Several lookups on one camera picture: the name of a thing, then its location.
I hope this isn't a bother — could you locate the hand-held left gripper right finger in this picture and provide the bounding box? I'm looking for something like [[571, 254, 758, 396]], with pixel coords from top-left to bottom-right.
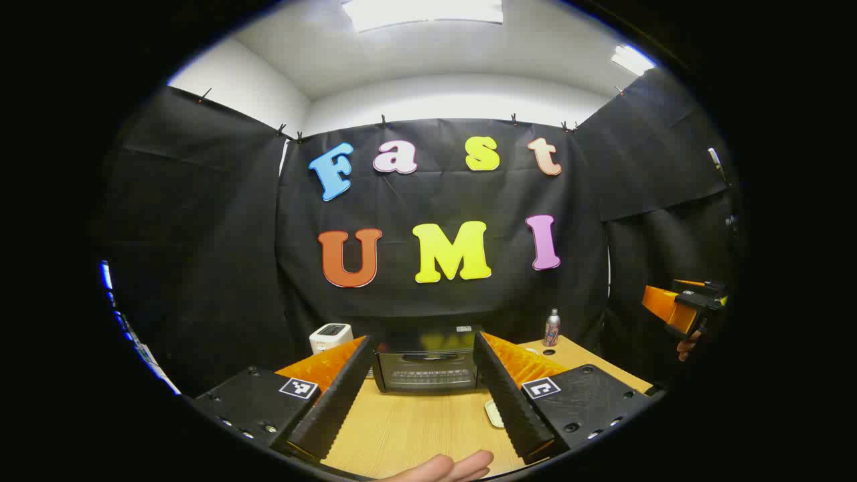
[[473, 331, 660, 465]]

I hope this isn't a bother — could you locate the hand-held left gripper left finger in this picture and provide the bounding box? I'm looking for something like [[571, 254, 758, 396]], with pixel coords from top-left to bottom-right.
[[191, 335, 377, 464]]

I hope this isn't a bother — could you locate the black electric oven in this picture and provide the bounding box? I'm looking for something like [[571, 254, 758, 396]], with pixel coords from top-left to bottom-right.
[[372, 326, 484, 394]]

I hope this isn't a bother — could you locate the white toaster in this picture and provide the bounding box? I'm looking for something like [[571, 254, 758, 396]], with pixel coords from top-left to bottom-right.
[[309, 323, 354, 355]]

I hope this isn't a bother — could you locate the small ceiling light panel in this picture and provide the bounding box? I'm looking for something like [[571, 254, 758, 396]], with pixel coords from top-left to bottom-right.
[[611, 44, 655, 76]]

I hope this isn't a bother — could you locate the large ceiling light panel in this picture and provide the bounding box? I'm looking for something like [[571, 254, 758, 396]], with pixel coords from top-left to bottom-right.
[[341, 0, 504, 33]]

